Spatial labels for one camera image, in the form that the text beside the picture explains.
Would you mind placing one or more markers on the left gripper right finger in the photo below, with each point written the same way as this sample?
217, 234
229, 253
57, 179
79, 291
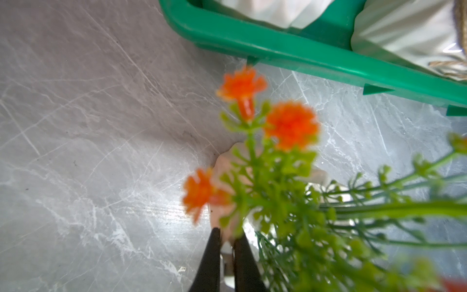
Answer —
246, 273

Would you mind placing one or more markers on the red flower pot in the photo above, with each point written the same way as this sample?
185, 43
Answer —
312, 235
283, 14

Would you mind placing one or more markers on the green plastic storage tray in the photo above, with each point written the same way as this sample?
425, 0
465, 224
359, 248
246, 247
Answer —
322, 50

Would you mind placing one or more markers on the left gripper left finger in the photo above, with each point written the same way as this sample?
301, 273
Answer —
207, 278

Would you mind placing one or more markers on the pink flower pot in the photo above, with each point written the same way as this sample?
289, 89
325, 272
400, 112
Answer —
430, 36

